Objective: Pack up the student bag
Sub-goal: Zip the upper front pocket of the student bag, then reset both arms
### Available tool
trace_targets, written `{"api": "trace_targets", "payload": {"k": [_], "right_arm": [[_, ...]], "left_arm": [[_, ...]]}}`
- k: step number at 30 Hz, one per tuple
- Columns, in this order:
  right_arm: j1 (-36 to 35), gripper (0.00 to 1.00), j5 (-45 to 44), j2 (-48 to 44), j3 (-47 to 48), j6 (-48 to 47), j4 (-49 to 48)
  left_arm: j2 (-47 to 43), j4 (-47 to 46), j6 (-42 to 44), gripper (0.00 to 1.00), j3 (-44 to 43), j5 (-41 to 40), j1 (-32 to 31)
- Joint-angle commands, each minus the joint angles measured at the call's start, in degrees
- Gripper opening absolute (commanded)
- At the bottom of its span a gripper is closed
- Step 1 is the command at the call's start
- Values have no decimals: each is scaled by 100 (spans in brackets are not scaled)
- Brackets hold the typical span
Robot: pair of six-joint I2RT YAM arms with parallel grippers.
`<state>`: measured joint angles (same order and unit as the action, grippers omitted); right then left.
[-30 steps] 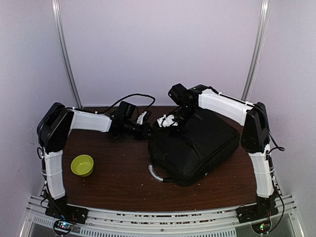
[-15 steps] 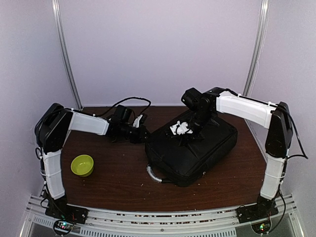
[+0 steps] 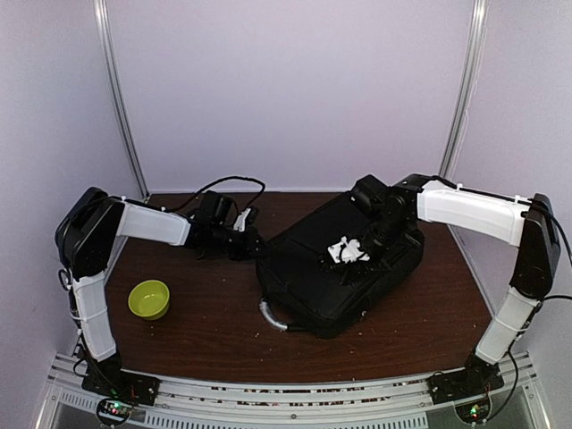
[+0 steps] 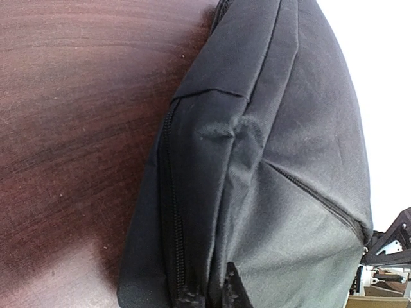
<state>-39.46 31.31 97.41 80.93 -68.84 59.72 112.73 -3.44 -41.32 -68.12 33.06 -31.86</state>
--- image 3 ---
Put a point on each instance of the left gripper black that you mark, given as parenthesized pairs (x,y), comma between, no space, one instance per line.
(248,250)

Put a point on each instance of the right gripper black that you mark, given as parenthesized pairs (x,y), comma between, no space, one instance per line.
(358,269)

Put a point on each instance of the black student bag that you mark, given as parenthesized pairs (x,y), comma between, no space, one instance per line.
(303,290)

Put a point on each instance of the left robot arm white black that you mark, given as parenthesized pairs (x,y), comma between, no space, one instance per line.
(85,241)

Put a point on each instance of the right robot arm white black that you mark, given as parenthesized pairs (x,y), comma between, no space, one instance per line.
(525,223)

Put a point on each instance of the green plastic bowl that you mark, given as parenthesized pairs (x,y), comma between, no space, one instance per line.
(149,300)

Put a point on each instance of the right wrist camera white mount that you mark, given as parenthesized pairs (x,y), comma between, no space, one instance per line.
(346,251)

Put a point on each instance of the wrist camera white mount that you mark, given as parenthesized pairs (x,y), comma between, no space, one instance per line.
(346,251)
(245,219)

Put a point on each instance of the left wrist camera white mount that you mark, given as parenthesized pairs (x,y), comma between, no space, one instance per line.
(245,219)

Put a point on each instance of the aluminium front rail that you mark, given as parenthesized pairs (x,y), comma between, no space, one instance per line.
(397,402)

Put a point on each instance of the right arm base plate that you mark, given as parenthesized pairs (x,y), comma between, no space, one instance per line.
(459,385)

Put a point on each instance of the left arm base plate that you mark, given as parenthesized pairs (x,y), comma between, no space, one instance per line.
(133,388)

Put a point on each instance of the left aluminium corner post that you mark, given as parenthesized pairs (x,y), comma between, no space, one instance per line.
(104,30)

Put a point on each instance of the aluminium corner post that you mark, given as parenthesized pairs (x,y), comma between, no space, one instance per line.
(467,85)
(104,30)

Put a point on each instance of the right aluminium corner post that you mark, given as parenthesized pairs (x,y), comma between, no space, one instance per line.
(467,85)

